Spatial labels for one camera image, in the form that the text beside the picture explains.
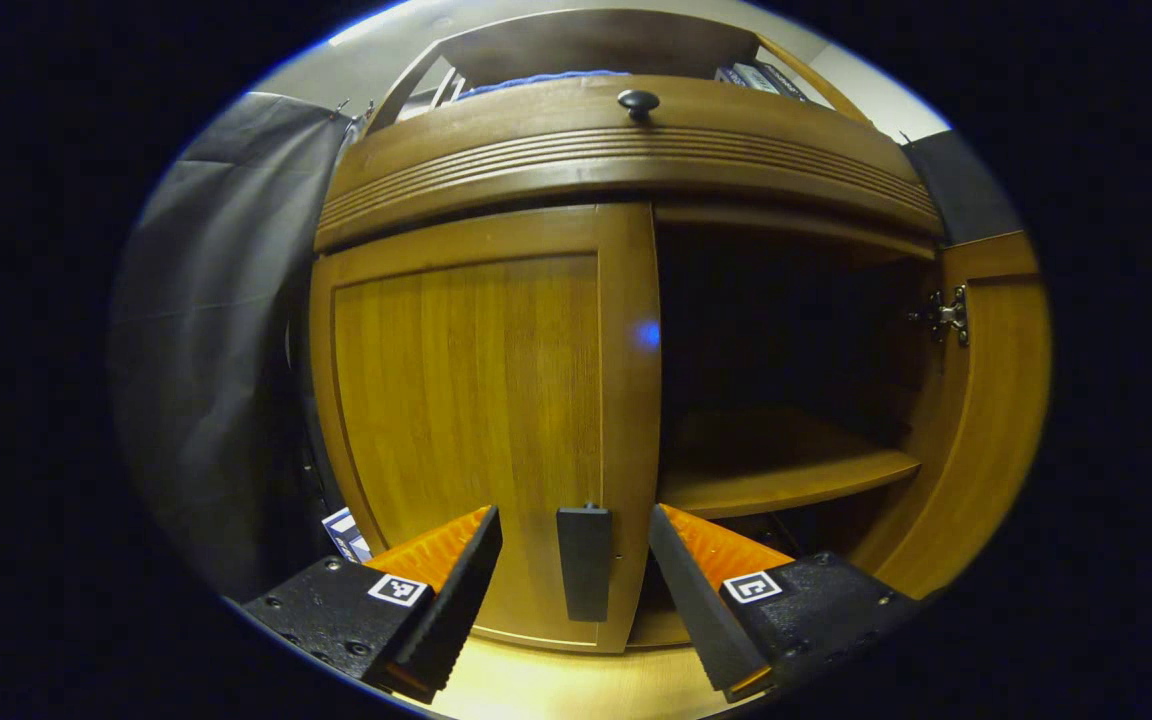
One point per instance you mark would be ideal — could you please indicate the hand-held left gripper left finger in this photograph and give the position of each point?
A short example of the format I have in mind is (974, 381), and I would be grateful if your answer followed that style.
(461, 600)

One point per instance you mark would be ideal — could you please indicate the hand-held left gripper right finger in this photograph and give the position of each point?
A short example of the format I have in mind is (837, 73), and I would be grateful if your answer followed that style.
(696, 600)

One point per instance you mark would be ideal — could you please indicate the wooden double-door shoe cabinet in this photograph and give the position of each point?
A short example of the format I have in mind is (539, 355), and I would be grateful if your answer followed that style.
(586, 45)

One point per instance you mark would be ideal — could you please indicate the metal door hinge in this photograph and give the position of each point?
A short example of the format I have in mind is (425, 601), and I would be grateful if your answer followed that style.
(946, 315)

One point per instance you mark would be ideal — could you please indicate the white spine book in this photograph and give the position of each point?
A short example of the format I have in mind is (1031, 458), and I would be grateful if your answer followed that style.
(356, 540)

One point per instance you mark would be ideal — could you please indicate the wooden inner shelf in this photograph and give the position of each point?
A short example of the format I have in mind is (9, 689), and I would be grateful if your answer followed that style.
(766, 470)

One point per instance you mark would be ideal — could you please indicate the black backdrop cloth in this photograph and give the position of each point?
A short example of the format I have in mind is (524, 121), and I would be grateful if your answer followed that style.
(216, 350)

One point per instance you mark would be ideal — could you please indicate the wooden ribbed drawer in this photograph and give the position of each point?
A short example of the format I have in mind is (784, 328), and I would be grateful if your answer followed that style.
(496, 125)

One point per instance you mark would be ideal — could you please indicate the black round drawer knob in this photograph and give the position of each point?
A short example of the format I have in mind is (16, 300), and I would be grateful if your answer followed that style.
(638, 102)

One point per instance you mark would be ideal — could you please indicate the blue cover book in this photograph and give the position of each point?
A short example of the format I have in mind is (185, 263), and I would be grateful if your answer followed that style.
(731, 76)

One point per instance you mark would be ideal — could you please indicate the blue towel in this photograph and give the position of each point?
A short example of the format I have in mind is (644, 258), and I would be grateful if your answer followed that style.
(536, 78)

